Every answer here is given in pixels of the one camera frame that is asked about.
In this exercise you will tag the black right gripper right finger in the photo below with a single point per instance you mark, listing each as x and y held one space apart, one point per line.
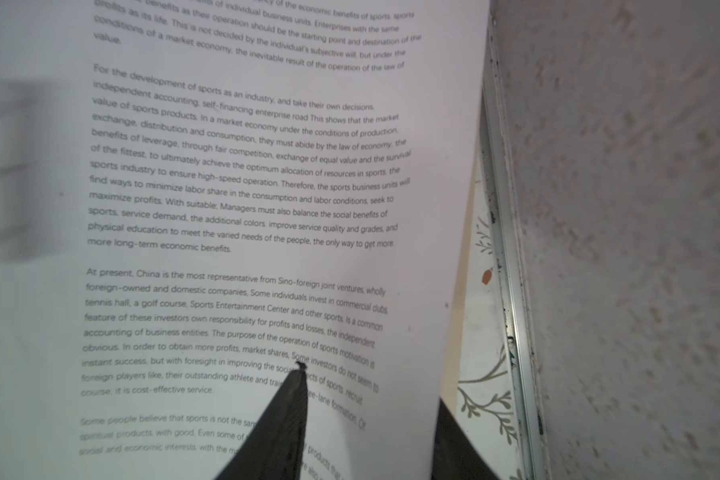
454 457

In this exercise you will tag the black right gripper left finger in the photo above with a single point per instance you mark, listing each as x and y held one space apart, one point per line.
274 447

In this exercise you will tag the white printed paper sheet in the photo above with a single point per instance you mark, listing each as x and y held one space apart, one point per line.
197 195

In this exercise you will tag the beige paper folder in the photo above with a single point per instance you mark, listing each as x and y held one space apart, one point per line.
453 352

